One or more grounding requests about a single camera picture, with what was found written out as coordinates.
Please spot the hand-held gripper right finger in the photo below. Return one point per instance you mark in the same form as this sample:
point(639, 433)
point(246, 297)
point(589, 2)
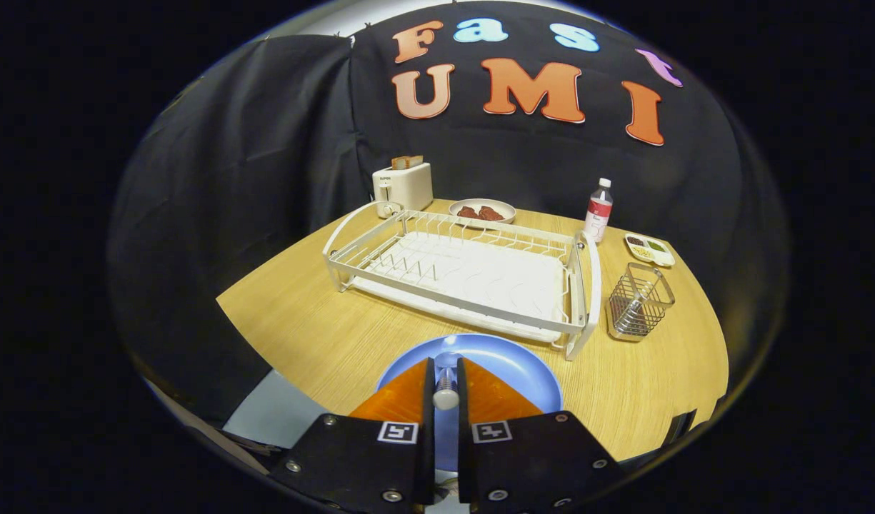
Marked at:
point(464, 457)

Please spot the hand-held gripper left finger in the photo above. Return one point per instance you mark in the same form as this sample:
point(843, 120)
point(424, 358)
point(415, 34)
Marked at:
point(428, 457)

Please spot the metal spoon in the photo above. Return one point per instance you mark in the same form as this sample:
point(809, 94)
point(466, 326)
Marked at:
point(446, 396)

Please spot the blue plate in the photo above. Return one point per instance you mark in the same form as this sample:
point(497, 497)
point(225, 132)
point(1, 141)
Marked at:
point(523, 371)

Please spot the white dish rack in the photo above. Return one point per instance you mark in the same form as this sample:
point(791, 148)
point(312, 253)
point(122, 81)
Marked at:
point(480, 275)

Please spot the beige round dish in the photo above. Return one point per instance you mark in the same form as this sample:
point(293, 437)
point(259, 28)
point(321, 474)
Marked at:
point(509, 209)

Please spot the black table clamp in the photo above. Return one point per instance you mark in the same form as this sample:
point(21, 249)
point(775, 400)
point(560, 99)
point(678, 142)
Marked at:
point(680, 428)

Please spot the red meat piece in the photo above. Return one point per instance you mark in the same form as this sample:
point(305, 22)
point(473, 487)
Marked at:
point(468, 213)
point(491, 213)

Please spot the white toaster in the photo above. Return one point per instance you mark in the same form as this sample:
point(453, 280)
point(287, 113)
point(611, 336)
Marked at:
point(408, 187)

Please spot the yellow beans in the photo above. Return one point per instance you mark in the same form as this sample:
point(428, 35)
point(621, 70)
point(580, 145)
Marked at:
point(644, 252)

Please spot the clear bottle with red label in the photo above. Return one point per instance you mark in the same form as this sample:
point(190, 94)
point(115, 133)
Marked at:
point(598, 210)

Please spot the white divided tray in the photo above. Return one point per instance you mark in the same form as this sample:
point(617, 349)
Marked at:
point(667, 260)

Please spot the brown toast slice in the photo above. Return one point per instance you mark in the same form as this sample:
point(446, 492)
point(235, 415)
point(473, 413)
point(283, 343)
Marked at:
point(415, 161)
point(399, 163)

